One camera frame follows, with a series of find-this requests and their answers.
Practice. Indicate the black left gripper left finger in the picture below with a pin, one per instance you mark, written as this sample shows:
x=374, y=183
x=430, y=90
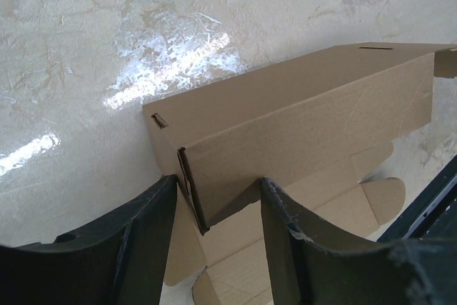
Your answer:
x=118, y=258

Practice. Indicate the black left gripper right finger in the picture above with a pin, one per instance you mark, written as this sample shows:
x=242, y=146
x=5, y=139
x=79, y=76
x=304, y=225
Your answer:
x=312, y=261

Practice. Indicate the brown cardboard paper box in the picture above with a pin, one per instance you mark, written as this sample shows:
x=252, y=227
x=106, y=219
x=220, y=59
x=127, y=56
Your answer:
x=317, y=125

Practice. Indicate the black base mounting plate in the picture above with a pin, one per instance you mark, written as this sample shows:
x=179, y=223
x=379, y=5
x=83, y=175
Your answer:
x=421, y=205

